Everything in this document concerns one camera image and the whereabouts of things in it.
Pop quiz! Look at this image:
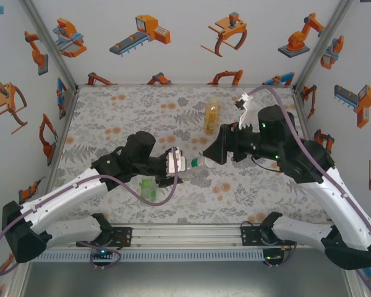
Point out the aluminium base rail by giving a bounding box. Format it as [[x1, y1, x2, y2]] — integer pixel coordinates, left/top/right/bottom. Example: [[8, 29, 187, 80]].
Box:
[[46, 224, 328, 248]]

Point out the aluminium frame side rail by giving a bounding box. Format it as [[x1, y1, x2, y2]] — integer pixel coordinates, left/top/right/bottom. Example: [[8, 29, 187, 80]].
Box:
[[45, 86, 81, 189], [292, 88, 331, 174]]

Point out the slotted grey cable duct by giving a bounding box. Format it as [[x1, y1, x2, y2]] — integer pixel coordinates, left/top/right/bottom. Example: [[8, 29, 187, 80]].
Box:
[[36, 249, 265, 263]]

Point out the aluminium frame post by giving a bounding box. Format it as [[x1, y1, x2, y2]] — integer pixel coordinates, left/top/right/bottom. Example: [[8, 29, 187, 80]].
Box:
[[344, 267, 370, 297], [9, 262, 32, 297], [18, 0, 80, 92], [292, 0, 356, 93]]

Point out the aluminium frame back rail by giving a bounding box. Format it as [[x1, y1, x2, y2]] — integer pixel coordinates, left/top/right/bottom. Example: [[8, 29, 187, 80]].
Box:
[[77, 82, 294, 89]]

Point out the yellow tea bottle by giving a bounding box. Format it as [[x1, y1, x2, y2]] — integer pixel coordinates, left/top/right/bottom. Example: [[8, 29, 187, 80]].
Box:
[[203, 97, 222, 135]]

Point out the thin base cable loop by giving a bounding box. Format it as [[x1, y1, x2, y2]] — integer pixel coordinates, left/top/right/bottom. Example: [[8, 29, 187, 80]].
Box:
[[264, 241, 297, 269], [80, 241, 124, 272]]

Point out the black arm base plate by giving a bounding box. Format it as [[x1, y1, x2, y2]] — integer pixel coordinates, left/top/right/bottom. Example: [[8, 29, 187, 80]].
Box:
[[111, 227, 133, 248], [241, 225, 263, 247]]

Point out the tall clear plastic bottle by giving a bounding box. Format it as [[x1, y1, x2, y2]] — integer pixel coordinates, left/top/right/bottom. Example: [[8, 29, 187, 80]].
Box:
[[181, 156, 205, 182]]

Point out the clear bottle with green label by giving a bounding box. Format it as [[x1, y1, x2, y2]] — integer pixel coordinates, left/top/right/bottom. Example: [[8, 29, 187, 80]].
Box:
[[139, 179, 158, 200]]

